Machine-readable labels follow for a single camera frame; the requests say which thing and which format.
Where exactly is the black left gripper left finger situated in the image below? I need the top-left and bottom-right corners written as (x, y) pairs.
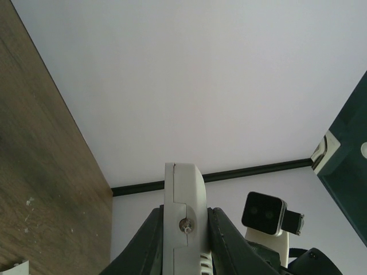
top-left (101, 205), bottom-right (164, 275)

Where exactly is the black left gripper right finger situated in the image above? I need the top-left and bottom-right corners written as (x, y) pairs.
top-left (208, 207), bottom-right (290, 274)

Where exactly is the white air conditioner remote control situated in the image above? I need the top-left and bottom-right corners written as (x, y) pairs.
top-left (162, 163), bottom-right (213, 274)

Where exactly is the white remote battery cover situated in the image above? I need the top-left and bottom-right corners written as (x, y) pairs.
top-left (0, 260), bottom-right (30, 275)

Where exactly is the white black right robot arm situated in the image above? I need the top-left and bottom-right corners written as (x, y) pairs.
top-left (247, 241), bottom-right (342, 275)

